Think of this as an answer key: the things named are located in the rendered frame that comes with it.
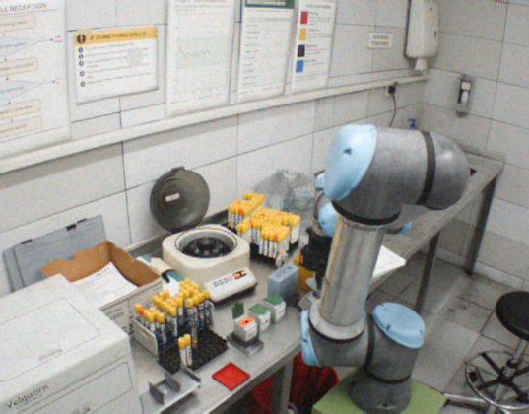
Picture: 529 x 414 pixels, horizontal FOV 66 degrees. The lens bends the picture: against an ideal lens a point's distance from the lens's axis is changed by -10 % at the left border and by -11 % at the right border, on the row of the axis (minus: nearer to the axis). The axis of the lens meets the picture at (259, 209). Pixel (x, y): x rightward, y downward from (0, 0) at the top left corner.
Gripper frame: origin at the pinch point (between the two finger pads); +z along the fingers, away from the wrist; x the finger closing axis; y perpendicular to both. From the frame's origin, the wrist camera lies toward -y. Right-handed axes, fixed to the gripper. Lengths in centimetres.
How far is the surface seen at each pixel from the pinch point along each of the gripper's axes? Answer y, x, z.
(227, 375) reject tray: 3.2, 35.5, 7.7
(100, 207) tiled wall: 66, 30, -15
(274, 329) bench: 6.5, 13.6, 8.0
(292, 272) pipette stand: 12.4, -0.6, -2.0
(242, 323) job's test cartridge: 8.2, 24.7, 0.2
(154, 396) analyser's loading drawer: 7, 55, 4
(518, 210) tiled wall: -19, -217, 39
